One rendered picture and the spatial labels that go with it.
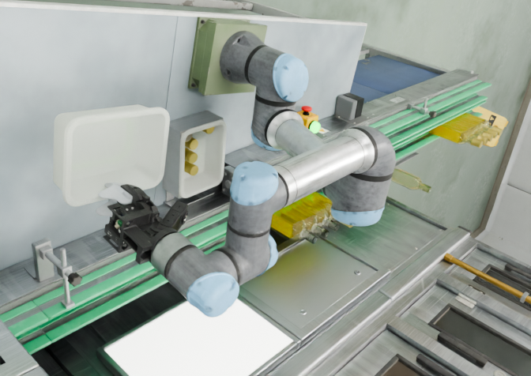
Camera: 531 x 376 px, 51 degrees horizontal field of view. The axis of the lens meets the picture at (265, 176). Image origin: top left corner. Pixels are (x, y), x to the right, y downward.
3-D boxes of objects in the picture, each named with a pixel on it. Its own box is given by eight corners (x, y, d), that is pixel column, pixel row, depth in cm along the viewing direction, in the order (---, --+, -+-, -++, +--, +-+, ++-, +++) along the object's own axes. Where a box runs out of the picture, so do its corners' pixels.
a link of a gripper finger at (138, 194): (121, 178, 104) (148, 204, 100) (128, 177, 105) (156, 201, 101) (118, 199, 107) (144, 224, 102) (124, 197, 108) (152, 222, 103)
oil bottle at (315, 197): (283, 197, 200) (329, 223, 188) (284, 184, 198) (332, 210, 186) (293, 193, 204) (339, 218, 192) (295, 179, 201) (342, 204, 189)
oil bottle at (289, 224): (249, 214, 189) (296, 243, 177) (250, 201, 186) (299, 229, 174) (261, 208, 192) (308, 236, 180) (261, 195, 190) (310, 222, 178)
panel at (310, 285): (96, 356, 145) (178, 443, 126) (96, 348, 143) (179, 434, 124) (311, 231, 205) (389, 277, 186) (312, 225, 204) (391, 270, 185)
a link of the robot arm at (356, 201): (284, 85, 162) (406, 173, 121) (276, 132, 169) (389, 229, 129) (247, 88, 157) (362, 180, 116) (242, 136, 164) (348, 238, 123)
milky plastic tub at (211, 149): (163, 189, 171) (180, 201, 166) (163, 122, 160) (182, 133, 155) (205, 172, 183) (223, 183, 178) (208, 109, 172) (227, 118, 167)
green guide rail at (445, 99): (246, 179, 178) (264, 189, 174) (246, 176, 178) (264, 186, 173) (476, 80, 296) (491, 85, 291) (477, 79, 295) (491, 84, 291)
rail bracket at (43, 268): (24, 274, 142) (70, 321, 129) (16, 219, 134) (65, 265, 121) (42, 266, 145) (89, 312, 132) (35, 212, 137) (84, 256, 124)
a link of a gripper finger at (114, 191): (85, 177, 104) (113, 203, 100) (113, 171, 108) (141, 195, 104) (84, 190, 106) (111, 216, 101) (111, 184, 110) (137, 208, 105)
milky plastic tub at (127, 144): (42, 103, 98) (67, 120, 94) (145, 93, 115) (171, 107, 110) (40, 191, 105) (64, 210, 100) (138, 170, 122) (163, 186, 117)
